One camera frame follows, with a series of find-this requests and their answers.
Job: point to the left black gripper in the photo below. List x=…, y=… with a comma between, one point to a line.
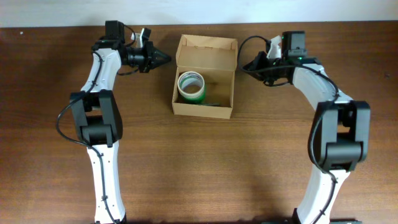
x=150, y=55

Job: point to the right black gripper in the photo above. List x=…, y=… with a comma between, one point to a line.
x=257, y=67

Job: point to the cream masking tape roll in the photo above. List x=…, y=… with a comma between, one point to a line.
x=191, y=84

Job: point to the brown cardboard box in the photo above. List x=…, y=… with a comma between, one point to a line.
x=215, y=58

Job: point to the green tape roll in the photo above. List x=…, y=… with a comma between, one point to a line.
x=196, y=99

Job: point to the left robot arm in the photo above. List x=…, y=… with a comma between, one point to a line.
x=98, y=122

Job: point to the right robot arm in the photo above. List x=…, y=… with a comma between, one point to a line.
x=339, y=136

